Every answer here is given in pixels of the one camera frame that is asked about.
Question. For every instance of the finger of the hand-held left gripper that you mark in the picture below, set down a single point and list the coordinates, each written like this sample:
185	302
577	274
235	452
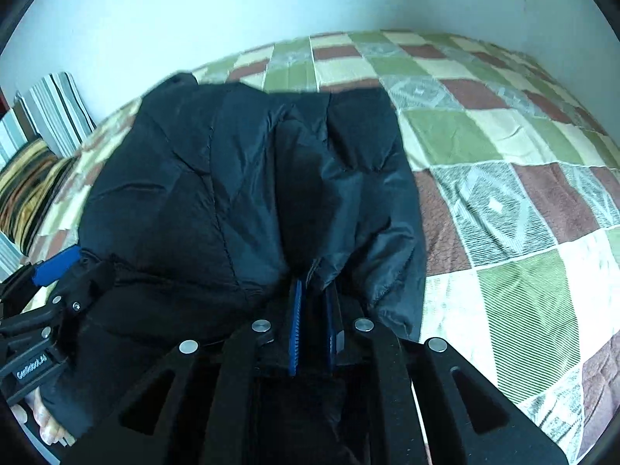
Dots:
55	264

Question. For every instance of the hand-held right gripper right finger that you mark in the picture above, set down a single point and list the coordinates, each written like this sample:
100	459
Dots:
332	334

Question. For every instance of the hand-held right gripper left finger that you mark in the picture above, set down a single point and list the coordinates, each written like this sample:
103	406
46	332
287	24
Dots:
295	334

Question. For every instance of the black puffer jacket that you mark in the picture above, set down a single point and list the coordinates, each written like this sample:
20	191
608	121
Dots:
232	193

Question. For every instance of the person's left hand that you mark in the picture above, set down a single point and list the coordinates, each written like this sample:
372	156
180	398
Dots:
48	426

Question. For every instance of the brown orange striped pillow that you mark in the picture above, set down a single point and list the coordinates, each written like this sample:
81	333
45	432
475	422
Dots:
29	189

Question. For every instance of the grey white striped pillow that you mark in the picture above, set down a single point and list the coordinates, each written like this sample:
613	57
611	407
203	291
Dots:
46	111

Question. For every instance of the checkered patchwork bedspread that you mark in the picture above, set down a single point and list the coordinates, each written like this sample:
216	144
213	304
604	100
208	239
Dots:
499	164

